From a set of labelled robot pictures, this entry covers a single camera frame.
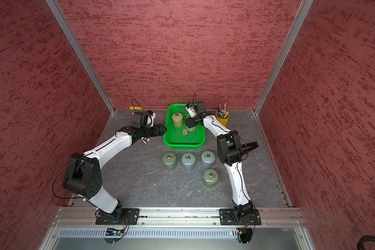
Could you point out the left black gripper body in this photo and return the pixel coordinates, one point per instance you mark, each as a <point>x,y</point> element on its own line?
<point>149,131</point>

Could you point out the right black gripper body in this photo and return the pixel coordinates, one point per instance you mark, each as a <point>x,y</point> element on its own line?
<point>194,121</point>

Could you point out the beige canister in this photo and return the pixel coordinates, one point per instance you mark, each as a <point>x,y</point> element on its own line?
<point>192,128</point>
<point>177,119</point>

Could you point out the green canister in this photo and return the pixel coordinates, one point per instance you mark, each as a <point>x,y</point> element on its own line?
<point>210,178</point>
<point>169,161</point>

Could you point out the grey canister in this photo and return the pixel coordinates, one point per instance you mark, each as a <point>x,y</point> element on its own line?
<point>188,161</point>
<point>208,158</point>

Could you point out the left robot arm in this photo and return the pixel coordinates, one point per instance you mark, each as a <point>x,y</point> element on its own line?
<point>83,175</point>

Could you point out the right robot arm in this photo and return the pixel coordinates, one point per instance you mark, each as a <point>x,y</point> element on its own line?
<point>230,153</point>

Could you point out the green plastic basket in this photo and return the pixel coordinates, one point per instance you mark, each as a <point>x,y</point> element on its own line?
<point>174,137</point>

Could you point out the pink white clip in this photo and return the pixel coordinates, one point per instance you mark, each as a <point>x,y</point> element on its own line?
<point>145,140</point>

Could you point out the pens in cup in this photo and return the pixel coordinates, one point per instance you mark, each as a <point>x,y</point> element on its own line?
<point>222,109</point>

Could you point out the yellow pen cup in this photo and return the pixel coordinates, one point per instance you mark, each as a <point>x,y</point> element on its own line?
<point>224,122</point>

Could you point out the yellow marker pen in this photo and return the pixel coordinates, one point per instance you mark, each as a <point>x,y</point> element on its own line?
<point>135,108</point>

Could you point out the black stapler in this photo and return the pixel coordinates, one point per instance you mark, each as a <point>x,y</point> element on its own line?
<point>248,147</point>

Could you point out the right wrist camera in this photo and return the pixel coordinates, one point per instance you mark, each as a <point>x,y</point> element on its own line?
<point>195,109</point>

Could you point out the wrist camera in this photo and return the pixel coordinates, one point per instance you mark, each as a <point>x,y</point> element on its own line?
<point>142,119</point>
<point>195,109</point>

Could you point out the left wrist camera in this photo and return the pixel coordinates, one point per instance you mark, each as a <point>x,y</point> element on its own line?
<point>142,119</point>

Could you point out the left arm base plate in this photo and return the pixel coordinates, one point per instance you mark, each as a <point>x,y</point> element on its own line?
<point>120,216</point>

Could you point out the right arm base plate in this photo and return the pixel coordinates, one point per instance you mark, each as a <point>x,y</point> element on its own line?
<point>229,217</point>

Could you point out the aluminium front rail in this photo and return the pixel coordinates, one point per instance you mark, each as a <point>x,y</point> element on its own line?
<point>181,217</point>

